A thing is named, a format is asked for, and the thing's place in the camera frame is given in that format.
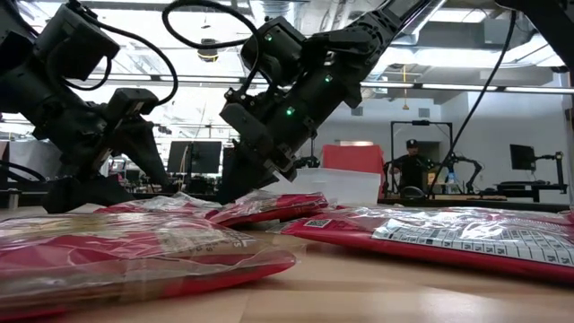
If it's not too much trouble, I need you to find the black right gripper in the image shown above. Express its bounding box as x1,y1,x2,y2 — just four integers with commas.
216,74,360,205

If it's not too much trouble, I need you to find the black right arm looped cable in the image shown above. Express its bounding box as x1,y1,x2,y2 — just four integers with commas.
161,0,263,93

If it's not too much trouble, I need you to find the black desk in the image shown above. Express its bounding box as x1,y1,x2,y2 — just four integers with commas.
494,179,570,204

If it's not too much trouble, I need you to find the dark fabric screen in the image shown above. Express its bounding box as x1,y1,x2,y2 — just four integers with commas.
7,140,60,181

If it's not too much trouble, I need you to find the small black monitor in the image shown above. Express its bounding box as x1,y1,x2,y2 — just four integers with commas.
509,144,537,172

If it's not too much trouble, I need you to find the red popcorn bag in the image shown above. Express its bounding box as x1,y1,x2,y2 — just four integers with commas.
92,191,225,219
0,212,298,322
268,205,574,284
204,189,331,228

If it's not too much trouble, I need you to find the long ceiling light strip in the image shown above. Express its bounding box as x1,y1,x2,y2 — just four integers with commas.
84,73,574,96

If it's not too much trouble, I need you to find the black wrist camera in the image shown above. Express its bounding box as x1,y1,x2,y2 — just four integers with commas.
106,87,160,119
219,101,273,152

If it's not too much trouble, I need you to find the black office chair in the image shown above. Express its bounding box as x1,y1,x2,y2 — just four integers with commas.
399,185,428,200

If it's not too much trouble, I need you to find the black ceiling dome camera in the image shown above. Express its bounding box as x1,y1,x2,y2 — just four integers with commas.
196,37,222,64

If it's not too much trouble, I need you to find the black metal frame stand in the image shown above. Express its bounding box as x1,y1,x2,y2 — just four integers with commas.
389,119,455,195

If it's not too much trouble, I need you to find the translucent white plastic bin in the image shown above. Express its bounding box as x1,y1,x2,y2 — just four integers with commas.
264,167,382,208

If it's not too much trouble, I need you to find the black curved cable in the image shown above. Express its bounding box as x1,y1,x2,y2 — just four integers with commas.
0,160,47,183

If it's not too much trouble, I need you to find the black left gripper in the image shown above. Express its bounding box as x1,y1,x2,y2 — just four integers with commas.
42,100,174,214

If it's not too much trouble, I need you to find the grey metal bracket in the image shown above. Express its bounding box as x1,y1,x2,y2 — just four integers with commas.
5,188,22,210

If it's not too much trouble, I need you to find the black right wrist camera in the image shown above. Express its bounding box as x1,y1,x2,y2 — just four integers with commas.
219,101,273,152

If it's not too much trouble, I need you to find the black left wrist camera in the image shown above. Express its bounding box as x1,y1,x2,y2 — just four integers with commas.
106,87,160,119

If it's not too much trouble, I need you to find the hanging yellow cord lamp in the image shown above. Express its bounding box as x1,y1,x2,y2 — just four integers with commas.
400,65,411,112

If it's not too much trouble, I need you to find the person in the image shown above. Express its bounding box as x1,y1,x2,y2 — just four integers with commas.
387,138,435,195

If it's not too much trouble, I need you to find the orange plastic bin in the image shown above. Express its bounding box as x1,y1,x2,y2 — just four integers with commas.
321,144,387,198

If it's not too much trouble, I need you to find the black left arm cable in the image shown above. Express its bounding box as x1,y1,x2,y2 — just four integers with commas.
61,2,179,108

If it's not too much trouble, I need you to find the black table edge rail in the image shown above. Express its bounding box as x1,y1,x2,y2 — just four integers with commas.
0,188,574,214

